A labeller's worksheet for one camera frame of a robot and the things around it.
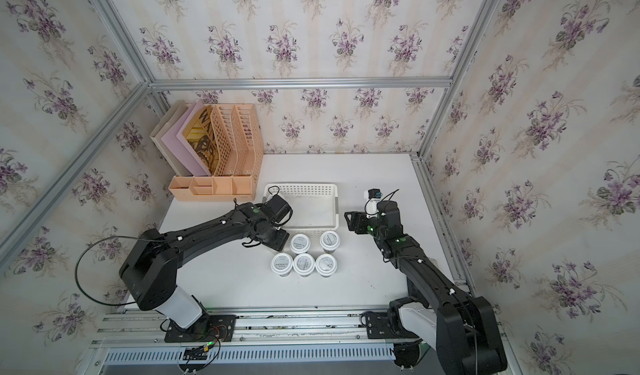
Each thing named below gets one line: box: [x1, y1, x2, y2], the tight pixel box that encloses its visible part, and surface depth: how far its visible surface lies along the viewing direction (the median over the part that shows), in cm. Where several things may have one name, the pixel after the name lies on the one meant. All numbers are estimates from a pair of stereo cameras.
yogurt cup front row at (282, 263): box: [270, 252, 294, 278], surface depth 81 cm
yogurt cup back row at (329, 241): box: [319, 230, 341, 255], surface depth 87 cm
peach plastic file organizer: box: [168, 103, 265, 202], surface depth 106 cm
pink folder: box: [160, 100, 211, 177], surface depth 93 cm
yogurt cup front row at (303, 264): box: [292, 253, 316, 278], surface depth 81 cm
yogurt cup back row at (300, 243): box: [289, 233, 311, 255], surface depth 85 cm
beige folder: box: [150, 100, 193, 176], surface depth 92 cm
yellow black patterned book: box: [183, 105, 220, 175], surface depth 103 cm
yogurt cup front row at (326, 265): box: [315, 253, 338, 278], surface depth 81 cm
